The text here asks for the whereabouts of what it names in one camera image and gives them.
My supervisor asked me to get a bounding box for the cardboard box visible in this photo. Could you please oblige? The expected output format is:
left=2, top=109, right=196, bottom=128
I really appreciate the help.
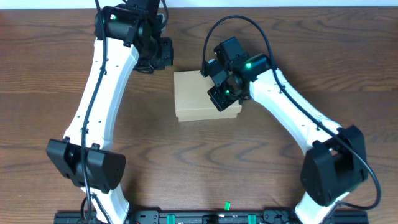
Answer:
left=174, top=71, right=242, bottom=122

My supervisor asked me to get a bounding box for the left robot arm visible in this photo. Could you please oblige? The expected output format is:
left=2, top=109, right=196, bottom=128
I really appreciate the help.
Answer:
left=46, top=1, right=174, bottom=223

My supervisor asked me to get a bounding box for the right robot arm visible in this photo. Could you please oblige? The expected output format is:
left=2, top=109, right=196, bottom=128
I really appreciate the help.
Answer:
left=201, top=53, right=371, bottom=223

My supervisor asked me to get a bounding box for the green tape piece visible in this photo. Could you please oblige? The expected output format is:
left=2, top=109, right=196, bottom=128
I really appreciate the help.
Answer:
left=224, top=202, right=231, bottom=211

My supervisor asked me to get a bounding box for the right black cable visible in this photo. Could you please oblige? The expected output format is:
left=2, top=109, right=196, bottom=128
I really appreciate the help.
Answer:
left=201, top=14, right=382, bottom=211

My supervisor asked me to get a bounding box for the black mounting rail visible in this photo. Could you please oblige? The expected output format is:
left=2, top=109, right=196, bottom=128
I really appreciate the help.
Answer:
left=54, top=209, right=369, bottom=224

